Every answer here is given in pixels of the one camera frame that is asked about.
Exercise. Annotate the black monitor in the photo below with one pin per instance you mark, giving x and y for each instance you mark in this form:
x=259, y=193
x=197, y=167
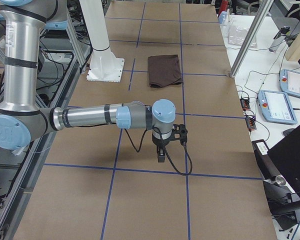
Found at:
x=286, y=157

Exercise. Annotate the near blue teach pendant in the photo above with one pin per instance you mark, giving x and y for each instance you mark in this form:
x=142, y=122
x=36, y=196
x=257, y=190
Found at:
x=276, y=107

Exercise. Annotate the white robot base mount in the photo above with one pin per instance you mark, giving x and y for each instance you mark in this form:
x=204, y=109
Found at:
x=104, y=66

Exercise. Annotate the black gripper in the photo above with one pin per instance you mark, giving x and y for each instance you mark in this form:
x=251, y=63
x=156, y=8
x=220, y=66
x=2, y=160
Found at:
x=159, y=142

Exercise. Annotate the clear plastic bag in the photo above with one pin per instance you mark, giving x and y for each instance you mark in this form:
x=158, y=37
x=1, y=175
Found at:
x=237, y=34

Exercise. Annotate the red cylinder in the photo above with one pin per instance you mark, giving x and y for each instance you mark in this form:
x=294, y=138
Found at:
x=224, y=5

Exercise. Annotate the aluminium frame post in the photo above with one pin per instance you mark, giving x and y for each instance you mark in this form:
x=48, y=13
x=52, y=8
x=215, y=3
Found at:
x=264, y=8

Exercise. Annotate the blue teach pendant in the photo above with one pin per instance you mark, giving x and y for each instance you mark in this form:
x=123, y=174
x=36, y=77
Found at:
x=276, y=107
x=289, y=81

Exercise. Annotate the dark brown t-shirt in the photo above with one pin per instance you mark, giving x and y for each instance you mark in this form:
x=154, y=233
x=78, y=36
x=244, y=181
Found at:
x=164, y=70

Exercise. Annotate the silver water bottle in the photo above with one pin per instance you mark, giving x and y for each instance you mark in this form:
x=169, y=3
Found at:
x=279, y=38

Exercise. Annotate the far blue teach pendant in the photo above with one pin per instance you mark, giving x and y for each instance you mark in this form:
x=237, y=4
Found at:
x=289, y=81

